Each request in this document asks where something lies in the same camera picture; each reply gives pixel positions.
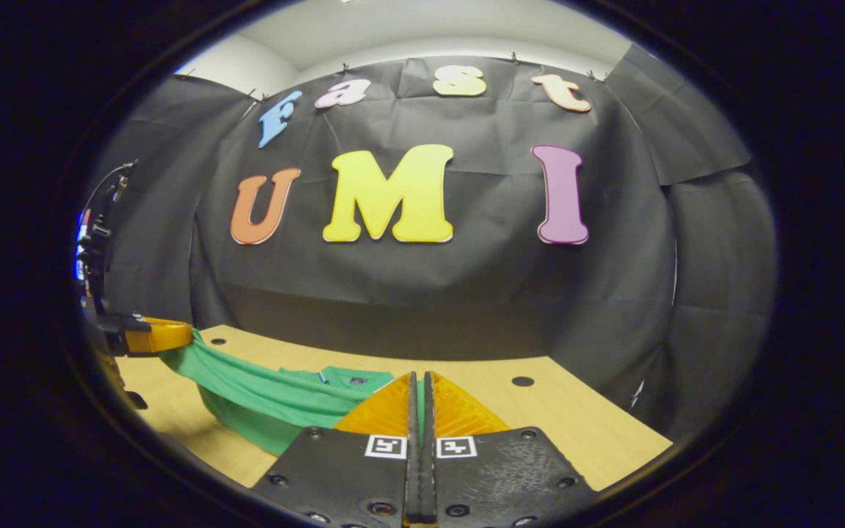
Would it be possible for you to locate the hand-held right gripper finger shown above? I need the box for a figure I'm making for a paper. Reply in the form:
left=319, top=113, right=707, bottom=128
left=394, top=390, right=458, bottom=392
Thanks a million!
left=250, top=370, right=423, bottom=528
left=422, top=370, right=599, bottom=528

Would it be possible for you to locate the green T-shirt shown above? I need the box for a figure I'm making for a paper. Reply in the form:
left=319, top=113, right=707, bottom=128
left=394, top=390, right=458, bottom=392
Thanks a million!
left=158, top=328, right=427, bottom=457

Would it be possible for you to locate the computer monitor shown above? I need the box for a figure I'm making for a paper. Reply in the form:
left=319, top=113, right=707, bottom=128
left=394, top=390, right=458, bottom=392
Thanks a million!
left=73, top=209, right=92, bottom=283

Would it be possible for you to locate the black backdrop cloth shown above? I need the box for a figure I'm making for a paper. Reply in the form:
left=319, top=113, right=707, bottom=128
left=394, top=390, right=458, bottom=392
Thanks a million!
left=89, top=44, right=779, bottom=441

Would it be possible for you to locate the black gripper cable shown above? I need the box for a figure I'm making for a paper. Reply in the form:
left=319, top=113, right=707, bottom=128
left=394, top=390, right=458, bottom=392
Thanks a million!
left=81, top=160, right=137, bottom=221

